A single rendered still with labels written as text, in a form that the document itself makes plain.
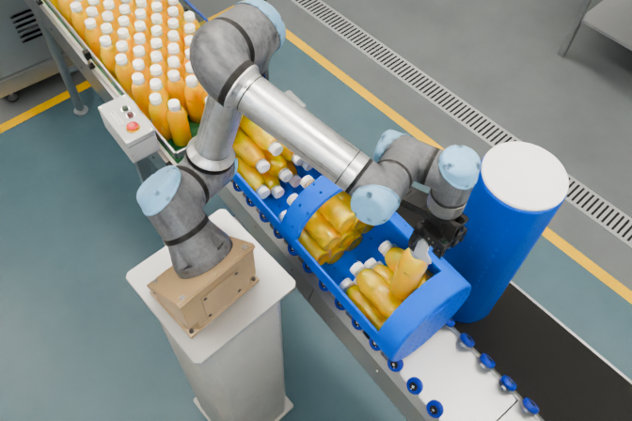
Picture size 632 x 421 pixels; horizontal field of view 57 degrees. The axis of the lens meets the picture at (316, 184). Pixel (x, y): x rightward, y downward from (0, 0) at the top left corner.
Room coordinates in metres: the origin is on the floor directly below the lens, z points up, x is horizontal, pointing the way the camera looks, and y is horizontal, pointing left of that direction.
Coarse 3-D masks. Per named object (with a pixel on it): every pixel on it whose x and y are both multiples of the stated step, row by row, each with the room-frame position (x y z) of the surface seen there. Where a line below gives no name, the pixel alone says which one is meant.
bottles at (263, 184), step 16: (240, 160) 1.12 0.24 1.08; (272, 160) 1.11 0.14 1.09; (288, 160) 1.16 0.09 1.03; (256, 176) 1.06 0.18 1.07; (272, 176) 1.10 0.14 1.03; (288, 176) 1.07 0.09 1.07; (256, 192) 1.02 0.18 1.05; (272, 192) 1.05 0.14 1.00; (304, 240) 0.84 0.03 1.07; (352, 240) 0.87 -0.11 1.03; (320, 256) 0.79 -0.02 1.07; (336, 256) 0.84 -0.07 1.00; (384, 272) 0.74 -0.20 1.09; (352, 288) 0.70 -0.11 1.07; (368, 304) 0.65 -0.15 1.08; (384, 320) 0.61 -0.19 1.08
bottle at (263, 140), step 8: (248, 120) 1.19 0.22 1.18; (248, 128) 1.17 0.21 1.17; (256, 128) 1.16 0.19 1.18; (248, 136) 1.17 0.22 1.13; (256, 136) 1.14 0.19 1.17; (264, 136) 1.13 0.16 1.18; (272, 136) 1.14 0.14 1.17; (256, 144) 1.13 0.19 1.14; (264, 144) 1.12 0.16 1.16; (272, 144) 1.11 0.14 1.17
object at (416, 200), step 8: (408, 192) 0.73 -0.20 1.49; (416, 192) 0.73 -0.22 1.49; (424, 192) 0.72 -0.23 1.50; (408, 200) 0.70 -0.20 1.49; (416, 200) 0.70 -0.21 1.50; (424, 200) 0.69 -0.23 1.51; (408, 208) 0.70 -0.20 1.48; (416, 208) 0.68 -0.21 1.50; (424, 208) 0.67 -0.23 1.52; (424, 216) 0.66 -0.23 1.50
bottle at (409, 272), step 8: (408, 248) 0.69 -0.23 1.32; (408, 256) 0.67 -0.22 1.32; (400, 264) 0.66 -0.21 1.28; (408, 264) 0.65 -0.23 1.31; (416, 264) 0.65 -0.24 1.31; (424, 264) 0.65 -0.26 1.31; (400, 272) 0.65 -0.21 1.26; (408, 272) 0.64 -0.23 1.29; (416, 272) 0.64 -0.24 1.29; (424, 272) 0.65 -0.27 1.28; (392, 280) 0.66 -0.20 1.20; (400, 280) 0.64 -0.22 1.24; (408, 280) 0.64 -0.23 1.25; (416, 280) 0.64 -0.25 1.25; (392, 288) 0.65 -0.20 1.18; (400, 288) 0.64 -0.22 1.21; (408, 288) 0.63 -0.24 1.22; (416, 288) 0.64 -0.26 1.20; (400, 296) 0.63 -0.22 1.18; (408, 296) 0.63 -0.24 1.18
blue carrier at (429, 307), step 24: (312, 168) 1.15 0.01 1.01; (288, 192) 1.09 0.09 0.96; (312, 192) 0.90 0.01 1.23; (336, 192) 0.90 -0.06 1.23; (288, 216) 0.86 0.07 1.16; (288, 240) 0.83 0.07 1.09; (384, 240) 0.89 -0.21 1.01; (408, 240) 0.77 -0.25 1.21; (312, 264) 0.75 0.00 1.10; (336, 264) 0.83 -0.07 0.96; (384, 264) 0.83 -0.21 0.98; (432, 264) 0.71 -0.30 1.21; (336, 288) 0.67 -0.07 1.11; (432, 288) 0.63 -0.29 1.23; (456, 288) 0.64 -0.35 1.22; (360, 312) 0.61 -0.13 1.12; (408, 312) 0.57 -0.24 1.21; (432, 312) 0.57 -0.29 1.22; (384, 336) 0.54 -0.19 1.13; (408, 336) 0.53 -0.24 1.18
